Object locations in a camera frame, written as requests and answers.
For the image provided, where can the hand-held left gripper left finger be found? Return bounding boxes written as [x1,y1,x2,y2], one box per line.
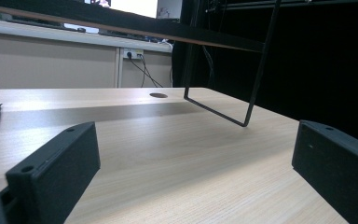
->
[6,121,101,224]

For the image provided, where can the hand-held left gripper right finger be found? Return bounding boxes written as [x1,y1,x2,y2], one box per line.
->
[292,119,358,224]

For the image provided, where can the black two-tier shelf rack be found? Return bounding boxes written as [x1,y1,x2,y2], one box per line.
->
[0,0,282,166]

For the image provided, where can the black curtain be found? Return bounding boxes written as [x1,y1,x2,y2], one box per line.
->
[171,0,358,147]

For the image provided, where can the lit monitor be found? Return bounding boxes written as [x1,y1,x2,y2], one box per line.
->
[110,0,158,19]

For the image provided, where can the black cable bundle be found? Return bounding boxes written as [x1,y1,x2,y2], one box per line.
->
[128,53,166,89]

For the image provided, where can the white wall power outlet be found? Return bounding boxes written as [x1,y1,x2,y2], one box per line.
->
[123,48,145,61]

